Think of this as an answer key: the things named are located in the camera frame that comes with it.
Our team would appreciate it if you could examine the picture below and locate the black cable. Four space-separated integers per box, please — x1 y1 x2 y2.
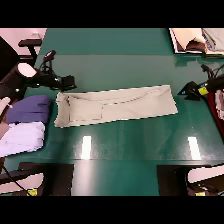
211 63 224 80
0 165 32 196

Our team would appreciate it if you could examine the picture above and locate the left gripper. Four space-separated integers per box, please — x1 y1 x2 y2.
60 75 78 92

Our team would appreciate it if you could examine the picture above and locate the beige garment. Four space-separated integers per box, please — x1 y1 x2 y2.
53 84 179 129

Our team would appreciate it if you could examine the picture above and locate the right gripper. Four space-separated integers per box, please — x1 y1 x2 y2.
177 80 210 102

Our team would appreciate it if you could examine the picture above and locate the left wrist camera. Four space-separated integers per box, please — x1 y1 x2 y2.
41 49 57 76

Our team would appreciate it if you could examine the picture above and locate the pale lilac garment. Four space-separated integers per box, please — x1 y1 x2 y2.
0 120 46 158

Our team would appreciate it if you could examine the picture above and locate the purple garment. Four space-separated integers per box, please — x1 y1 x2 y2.
5 94 52 125

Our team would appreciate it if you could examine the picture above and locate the grey garment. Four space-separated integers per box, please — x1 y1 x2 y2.
202 27 224 54

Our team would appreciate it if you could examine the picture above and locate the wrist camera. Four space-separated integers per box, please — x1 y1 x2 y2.
200 63 215 80
41 49 57 76

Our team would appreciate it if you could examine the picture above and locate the red garment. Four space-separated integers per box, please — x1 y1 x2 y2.
206 91 224 145

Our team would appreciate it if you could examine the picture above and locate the white garment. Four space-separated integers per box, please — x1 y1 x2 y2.
214 89 224 121

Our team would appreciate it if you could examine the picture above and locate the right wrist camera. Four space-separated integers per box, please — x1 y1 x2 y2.
200 63 215 80

